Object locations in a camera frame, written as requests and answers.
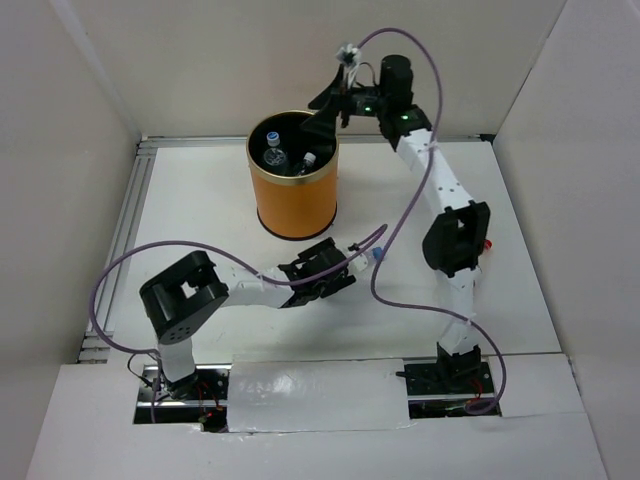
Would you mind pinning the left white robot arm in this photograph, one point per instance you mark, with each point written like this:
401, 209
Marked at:
180, 300

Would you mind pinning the clear bottle white cap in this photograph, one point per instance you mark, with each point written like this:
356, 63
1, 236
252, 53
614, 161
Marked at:
305, 166

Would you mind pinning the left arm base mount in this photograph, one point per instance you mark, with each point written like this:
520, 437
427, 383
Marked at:
201, 400

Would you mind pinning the clear bottle white-blue cap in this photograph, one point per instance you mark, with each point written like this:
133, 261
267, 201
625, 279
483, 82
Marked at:
275, 155

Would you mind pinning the clear bottle blue label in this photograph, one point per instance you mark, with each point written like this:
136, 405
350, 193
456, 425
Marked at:
377, 254

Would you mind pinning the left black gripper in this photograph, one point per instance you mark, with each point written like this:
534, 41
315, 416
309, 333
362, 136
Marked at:
340, 281

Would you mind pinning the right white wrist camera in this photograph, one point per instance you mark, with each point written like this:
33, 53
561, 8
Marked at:
349, 57

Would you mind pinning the orange cylindrical bin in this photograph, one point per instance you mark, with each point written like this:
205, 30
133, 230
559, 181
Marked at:
293, 208

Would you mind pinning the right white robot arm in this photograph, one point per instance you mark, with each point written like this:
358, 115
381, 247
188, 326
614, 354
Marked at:
456, 238

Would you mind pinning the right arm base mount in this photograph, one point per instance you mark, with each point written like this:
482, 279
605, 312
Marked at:
458, 385

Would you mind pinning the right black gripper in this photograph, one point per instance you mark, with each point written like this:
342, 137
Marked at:
334, 98

